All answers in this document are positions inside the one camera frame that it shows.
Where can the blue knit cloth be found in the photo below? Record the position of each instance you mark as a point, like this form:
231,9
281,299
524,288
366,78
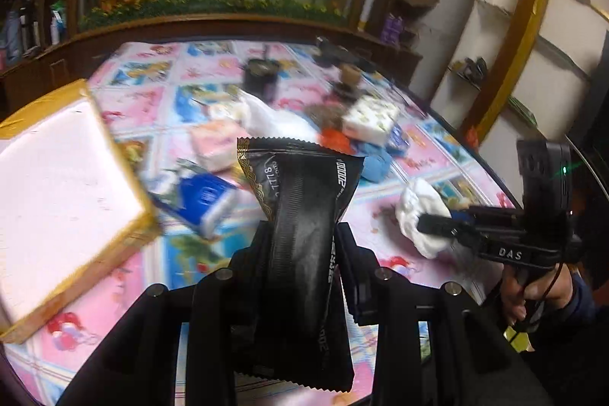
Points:
376,166

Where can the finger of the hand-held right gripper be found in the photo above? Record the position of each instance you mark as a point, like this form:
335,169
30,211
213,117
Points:
490,213
437,224

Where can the white bottle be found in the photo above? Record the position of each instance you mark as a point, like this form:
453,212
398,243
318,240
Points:
56,24

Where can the black gadget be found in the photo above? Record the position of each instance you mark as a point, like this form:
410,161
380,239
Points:
333,51

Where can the person's right hand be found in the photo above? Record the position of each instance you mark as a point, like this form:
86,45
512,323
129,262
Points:
511,299

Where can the orange small packet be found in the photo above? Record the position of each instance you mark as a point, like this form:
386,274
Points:
333,135

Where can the purple bottles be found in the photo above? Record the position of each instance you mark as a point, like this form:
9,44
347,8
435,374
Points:
393,29

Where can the black snack packet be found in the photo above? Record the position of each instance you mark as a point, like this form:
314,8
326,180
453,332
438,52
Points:
299,220

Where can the printed tablecloth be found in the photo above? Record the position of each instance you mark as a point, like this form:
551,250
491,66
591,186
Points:
376,201

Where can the white packet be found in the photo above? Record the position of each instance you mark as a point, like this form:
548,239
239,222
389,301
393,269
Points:
418,201

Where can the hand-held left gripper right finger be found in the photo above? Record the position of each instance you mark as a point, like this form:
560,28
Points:
347,250

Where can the blue and white plastic bag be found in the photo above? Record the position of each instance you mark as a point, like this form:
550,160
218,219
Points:
397,142

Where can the thread spool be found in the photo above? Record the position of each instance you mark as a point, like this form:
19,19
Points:
349,77

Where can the yellow-taped cardboard box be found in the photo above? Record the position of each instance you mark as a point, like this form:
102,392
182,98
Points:
57,196

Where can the wooden shelf unit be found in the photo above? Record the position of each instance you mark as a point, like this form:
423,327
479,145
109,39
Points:
28,6

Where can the black cup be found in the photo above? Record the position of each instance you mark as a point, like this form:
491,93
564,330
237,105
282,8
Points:
259,80

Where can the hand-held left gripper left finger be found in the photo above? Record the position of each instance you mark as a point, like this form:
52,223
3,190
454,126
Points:
252,254

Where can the blue tissue pack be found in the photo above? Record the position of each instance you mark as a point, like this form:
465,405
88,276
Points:
200,196

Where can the white tissue pack yellow print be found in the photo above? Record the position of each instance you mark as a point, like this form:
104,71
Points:
368,118

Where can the pink tissue pack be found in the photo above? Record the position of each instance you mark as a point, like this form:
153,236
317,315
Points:
214,144

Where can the wooden cabinet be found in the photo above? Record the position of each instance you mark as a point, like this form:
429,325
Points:
142,32

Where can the white wall shelf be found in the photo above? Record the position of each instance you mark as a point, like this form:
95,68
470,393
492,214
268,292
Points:
504,6

